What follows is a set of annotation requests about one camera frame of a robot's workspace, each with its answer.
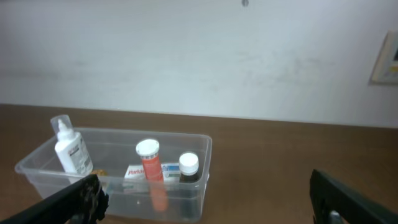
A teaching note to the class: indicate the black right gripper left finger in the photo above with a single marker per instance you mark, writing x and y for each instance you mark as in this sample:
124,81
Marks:
84,202

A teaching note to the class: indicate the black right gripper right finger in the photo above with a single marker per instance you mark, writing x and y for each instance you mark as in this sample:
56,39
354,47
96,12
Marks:
335,202

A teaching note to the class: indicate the small jar gold lid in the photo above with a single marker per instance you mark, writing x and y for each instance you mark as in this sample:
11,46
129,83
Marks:
99,172

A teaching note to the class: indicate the white Panadol medicine box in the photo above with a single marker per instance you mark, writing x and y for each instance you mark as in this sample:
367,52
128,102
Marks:
170,171

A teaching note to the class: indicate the white translucent spray bottle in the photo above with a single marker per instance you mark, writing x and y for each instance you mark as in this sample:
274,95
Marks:
70,147

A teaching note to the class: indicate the orange tube white cap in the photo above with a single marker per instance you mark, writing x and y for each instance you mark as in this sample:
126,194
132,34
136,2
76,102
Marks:
148,150

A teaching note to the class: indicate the dark bottle white cap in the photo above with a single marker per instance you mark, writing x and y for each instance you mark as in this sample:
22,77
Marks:
189,167

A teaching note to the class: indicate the clear plastic container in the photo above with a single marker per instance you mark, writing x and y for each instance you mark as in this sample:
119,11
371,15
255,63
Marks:
114,150

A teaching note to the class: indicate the beige wall switch plate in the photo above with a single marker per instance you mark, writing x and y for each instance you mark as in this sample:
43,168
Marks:
385,68

